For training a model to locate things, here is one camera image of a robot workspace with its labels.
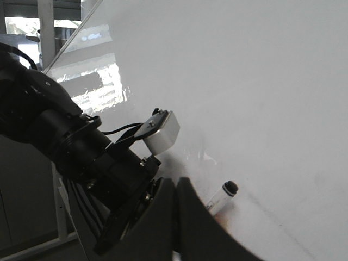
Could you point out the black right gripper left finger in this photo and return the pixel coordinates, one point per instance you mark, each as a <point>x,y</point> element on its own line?
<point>151,236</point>

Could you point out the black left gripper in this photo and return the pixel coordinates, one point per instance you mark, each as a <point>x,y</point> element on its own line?
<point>107,178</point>

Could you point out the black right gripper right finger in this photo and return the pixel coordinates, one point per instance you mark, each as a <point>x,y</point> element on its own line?
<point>200,235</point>

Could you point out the white black whiteboard marker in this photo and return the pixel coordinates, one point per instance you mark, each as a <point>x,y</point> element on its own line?
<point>222,197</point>

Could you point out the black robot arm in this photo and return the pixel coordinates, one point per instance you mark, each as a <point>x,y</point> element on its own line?
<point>37,110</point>

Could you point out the white whiteboard surface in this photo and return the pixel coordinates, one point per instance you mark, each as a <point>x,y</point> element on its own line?
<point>259,89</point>

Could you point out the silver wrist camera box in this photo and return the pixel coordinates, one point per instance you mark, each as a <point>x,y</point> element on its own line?
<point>159,132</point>

